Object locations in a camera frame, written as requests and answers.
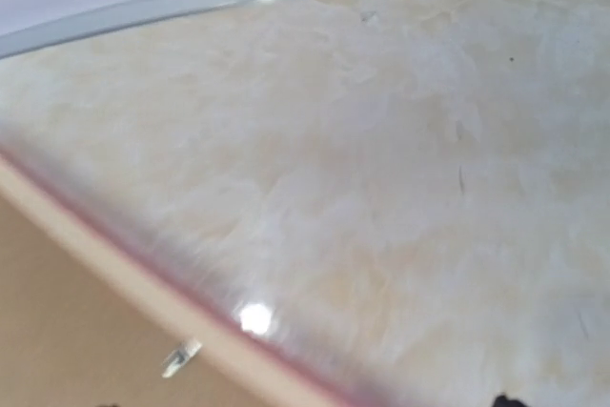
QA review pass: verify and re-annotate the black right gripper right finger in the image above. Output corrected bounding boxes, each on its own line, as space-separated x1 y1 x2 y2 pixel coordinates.
493 394 524 407

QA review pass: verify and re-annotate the pink wooden picture frame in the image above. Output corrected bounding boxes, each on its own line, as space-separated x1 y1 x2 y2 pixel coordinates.
1 148 372 406

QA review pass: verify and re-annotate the brown backing board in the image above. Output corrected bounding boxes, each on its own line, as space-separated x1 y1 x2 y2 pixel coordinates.
1 201 262 406

